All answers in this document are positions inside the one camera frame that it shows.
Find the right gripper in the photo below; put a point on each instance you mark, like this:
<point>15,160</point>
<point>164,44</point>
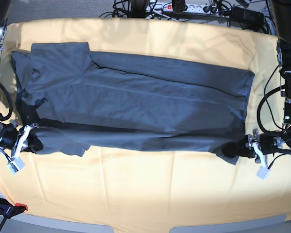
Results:
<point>9,136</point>

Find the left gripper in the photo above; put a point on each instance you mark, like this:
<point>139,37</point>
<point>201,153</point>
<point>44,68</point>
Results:
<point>267,144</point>

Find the blue-grey T-shirt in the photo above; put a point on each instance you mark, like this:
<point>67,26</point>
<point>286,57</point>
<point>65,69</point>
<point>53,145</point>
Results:
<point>81,98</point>

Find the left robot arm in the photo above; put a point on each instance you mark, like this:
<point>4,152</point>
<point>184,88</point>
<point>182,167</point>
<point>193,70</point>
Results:
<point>281,10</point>

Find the blue red table clamp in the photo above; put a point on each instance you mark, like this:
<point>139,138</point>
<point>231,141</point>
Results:
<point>8,210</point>

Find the yellow table cloth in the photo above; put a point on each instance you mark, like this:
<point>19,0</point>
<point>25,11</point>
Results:
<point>150,192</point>

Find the black power adapter box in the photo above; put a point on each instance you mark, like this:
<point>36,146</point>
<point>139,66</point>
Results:
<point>246,16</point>

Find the white power strip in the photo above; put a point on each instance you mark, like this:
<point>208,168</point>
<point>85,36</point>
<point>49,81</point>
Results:
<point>167,9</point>

